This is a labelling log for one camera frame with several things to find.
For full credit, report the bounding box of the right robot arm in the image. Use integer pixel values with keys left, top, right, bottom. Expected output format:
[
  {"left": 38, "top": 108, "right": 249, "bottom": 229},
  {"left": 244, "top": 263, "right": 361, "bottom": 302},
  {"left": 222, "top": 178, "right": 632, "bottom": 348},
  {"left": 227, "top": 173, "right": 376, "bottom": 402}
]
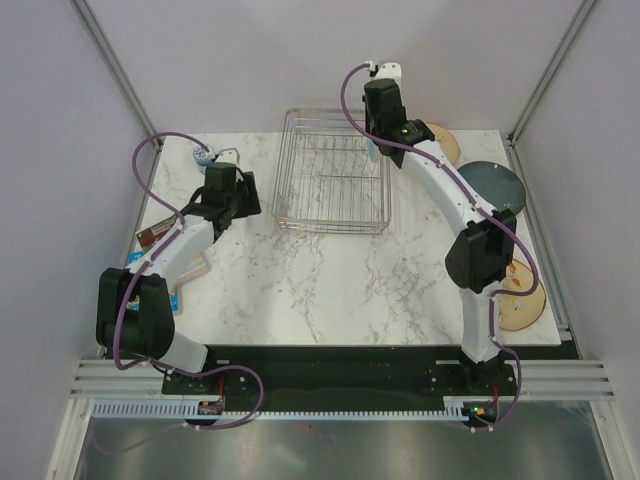
[{"left": 363, "top": 78, "right": 516, "bottom": 394}]

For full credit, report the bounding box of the brown and yellow book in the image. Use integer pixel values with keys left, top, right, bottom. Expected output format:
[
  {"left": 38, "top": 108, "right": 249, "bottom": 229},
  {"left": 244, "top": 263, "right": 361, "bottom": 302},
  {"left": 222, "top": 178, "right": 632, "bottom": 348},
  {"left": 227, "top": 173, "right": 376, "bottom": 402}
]
[{"left": 136, "top": 215, "right": 177, "bottom": 252}]

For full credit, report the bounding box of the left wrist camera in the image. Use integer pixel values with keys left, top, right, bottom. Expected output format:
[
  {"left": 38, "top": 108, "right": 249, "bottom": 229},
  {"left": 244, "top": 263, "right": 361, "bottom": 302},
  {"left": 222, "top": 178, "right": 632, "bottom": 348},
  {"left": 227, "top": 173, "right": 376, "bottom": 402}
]
[{"left": 215, "top": 147, "right": 240, "bottom": 166}]

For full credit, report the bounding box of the blue and cream plate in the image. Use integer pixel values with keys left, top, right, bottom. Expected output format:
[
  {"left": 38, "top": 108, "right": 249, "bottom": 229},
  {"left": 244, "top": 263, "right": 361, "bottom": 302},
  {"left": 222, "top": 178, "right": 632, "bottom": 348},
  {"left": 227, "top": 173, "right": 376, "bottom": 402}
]
[{"left": 366, "top": 139, "right": 377, "bottom": 162}]

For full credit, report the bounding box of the white cable duct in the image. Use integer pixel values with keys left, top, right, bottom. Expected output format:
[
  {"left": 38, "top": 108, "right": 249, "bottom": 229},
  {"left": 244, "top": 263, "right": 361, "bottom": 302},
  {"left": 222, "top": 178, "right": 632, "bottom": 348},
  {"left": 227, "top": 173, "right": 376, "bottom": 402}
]
[{"left": 92, "top": 399, "right": 225, "bottom": 420}]

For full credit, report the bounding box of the blue paperback book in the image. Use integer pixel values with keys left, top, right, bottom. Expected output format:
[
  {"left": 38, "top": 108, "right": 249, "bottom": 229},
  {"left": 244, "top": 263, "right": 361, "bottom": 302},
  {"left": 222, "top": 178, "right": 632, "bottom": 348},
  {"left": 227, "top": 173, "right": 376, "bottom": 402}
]
[{"left": 127, "top": 250, "right": 211, "bottom": 315}]

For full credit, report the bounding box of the aluminium frame profile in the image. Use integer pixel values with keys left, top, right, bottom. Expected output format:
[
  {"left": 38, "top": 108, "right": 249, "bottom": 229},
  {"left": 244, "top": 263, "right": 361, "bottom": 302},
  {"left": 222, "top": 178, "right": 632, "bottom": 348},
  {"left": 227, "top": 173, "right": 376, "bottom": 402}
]
[{"left": 69, "top": 0, "right": 165, "bottom": 151}]

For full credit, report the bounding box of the small blue-lidded jar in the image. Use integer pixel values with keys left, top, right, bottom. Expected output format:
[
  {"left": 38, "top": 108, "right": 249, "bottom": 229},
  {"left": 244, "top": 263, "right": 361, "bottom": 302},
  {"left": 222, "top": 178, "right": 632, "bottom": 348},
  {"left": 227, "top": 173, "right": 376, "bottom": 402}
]
[{"left": 192, "top": 144, "right": 218, "bottom": 174}]

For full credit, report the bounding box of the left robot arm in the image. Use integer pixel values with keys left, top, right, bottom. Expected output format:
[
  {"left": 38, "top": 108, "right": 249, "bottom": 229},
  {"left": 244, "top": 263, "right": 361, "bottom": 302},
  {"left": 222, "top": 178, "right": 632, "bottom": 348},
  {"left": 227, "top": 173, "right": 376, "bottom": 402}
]
[{"left": 96, "top": 162, "right": 261, "bottom": 393}]

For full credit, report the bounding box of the cream plate with yellow bird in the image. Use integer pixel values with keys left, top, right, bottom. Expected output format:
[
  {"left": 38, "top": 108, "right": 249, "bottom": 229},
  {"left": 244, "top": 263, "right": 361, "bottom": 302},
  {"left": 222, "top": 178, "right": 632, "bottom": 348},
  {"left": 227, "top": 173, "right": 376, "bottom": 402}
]
[{"left": 498, "top": 260, "right": 547, "bottom": 332}]

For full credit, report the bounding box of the cream plate with blue bird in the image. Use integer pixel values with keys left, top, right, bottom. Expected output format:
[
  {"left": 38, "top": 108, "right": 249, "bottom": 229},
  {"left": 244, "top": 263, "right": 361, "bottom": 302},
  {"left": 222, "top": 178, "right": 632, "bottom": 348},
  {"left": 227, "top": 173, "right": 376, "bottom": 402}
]
[{"left": 427, "top": 124, "right": 460, "bottom": 164}]

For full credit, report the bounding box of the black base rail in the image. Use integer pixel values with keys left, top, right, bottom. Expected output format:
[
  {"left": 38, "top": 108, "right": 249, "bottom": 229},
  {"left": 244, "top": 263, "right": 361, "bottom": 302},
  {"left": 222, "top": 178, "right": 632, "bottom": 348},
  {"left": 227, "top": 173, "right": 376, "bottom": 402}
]
[{"left": 161, "top": 346, "right": 516, "bottom": 413}]

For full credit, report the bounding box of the dark teal plate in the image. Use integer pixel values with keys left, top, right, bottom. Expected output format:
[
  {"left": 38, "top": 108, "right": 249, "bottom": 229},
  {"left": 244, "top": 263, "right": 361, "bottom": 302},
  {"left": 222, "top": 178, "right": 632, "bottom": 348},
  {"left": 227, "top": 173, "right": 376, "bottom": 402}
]
[{"left": 458, "top": 161, "right": 526, "bottom": 215}]

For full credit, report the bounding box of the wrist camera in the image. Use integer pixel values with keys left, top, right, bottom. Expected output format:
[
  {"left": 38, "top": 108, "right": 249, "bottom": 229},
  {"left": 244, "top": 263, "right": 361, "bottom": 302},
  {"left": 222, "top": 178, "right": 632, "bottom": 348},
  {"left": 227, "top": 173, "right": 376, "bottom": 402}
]
[
  {"left": 215, "top": 147, "right": 240, "bottom": 166},
  {"left": 367, "top": 61, "right": 402, "bottom": 85}
]

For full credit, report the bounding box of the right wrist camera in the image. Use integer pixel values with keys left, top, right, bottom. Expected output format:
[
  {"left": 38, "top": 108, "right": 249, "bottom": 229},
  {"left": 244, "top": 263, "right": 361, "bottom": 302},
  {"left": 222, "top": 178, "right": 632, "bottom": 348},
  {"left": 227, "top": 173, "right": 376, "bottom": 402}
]
[{"left": 367, "top": 61, "right": 402, "bottom": 85}]

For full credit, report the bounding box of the metal wire dish rack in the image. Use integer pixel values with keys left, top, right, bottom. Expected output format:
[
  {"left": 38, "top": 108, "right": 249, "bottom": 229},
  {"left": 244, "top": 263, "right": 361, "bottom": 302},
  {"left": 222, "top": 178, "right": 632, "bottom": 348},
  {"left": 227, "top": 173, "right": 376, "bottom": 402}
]
[{"left": 272, "top": 108, "right": 391, "bottom": 235}]

